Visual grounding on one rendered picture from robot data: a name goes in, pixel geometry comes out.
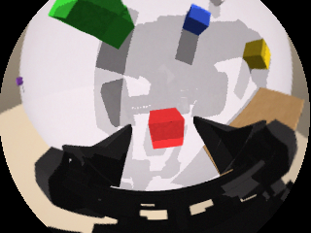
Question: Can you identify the blue cube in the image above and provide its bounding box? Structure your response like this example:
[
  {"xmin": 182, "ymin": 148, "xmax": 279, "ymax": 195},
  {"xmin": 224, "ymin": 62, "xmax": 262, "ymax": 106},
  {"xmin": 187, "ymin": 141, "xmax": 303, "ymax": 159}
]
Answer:
[{"xmin": 183, "ymin": 4, "xmax": 210, "ymax": 36}]

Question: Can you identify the small purple block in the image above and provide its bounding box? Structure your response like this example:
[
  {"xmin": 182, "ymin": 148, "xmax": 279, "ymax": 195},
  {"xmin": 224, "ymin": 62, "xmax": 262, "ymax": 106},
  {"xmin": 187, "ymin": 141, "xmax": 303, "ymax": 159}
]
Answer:
[{"xmin": 16, "ymin": 78, "xmax": 23, "ymax": 85}]

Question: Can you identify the red block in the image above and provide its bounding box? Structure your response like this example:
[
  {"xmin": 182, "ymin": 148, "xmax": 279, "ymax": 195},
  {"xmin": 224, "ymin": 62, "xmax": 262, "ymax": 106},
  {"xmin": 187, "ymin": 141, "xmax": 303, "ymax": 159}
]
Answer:
[{"xmin": 148, "ymin": 108, "xmax": 186, "ymax": 149}]

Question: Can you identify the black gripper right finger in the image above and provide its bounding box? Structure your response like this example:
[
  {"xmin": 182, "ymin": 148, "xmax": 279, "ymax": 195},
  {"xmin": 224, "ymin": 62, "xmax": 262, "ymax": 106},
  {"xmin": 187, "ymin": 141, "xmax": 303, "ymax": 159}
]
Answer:
[{"xmin": 193, "ymin": 116, "xmax": 265, "ymax": 175}]

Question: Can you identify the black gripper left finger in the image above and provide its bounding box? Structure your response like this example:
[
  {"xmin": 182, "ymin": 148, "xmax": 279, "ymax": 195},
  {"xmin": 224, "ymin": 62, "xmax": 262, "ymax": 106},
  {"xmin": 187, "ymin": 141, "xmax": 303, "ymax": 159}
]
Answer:
[{"xmin": 62, "ymin": 124, "xmax": 132, "ymax": 187}]

